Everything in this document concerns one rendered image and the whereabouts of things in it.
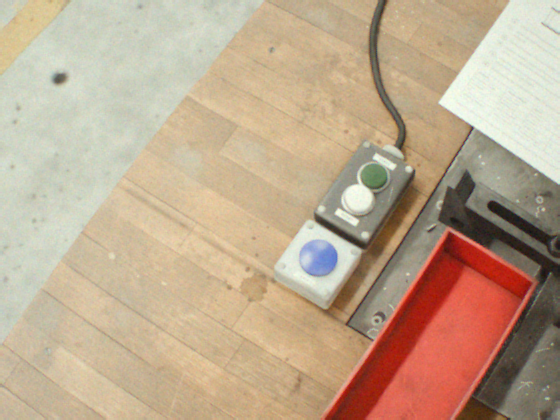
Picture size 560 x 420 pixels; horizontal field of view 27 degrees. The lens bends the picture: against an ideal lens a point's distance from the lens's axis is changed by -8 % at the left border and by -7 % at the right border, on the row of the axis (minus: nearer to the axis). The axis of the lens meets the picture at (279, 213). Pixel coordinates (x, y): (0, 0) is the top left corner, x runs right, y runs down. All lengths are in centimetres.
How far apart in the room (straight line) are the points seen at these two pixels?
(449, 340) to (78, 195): 122
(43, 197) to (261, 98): 104
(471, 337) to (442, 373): 5
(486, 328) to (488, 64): 34
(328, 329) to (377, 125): 25
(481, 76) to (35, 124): 124
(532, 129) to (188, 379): 50
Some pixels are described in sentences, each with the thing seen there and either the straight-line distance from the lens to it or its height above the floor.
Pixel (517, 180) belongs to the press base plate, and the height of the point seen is 90.
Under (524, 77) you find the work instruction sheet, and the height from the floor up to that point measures 90.
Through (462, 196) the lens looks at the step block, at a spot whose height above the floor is 97.
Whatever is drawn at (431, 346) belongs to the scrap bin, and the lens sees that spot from 129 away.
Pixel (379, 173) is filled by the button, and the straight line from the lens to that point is 132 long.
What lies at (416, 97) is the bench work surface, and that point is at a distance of 141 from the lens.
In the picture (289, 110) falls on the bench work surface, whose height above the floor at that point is 90.
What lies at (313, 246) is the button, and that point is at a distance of 128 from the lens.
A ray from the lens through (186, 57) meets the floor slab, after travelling 249.
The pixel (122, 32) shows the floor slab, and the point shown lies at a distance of 254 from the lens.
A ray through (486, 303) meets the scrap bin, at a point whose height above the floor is 91.
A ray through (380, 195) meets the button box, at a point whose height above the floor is 93.
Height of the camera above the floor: 212
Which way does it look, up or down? 66 degrees down
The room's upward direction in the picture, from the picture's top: 1 degrees clockwise
